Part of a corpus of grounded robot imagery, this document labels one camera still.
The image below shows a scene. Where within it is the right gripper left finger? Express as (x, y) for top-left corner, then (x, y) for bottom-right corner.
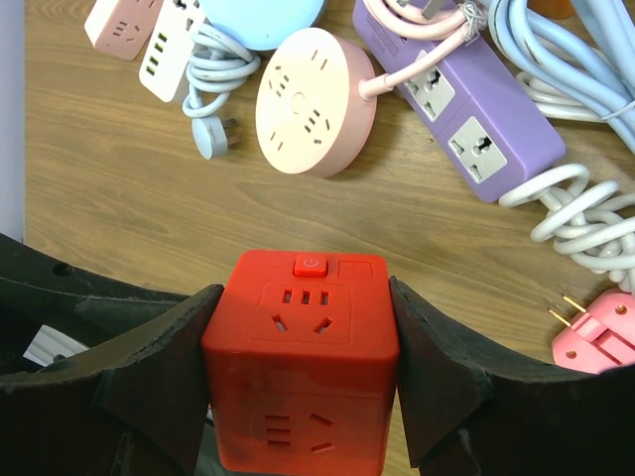
(1, 285), (223, 475)

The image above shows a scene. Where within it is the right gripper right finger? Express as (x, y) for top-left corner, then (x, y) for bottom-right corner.
(390, 279), (634, 475)

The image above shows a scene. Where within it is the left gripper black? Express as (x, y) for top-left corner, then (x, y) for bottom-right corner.
(1, 235), (188, 367)

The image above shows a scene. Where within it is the red cube socket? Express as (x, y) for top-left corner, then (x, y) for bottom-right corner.
(201, 250), (400, 475)

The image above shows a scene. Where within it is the pink round power strip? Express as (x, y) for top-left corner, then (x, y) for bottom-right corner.
(255, 28), (377, 178)

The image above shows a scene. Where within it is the pink flat plug adapter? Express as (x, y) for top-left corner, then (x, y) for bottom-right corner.
(549, 289), (634, 374)

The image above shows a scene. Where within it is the blue round plug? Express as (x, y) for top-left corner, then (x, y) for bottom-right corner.
(191, 116), (240, 160)

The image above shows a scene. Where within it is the white usb power strip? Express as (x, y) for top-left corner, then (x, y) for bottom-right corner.
(138, 0), (205, 103)

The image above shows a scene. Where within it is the pink long power strip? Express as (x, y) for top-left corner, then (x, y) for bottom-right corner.
(83, 0), (164, 60)

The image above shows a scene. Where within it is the purple power strip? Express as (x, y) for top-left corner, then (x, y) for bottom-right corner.
(351, 0), (568, 204)

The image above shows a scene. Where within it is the blue round power strip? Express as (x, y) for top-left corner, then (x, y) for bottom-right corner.
(199, 0), (327, 52)

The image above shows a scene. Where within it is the white coiled cord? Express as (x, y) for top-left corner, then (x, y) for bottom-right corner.
(498, 163), (635, 294)

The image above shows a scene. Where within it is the light blue coiled cord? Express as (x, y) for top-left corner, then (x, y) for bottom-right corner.
(488, 0), (635, 155)

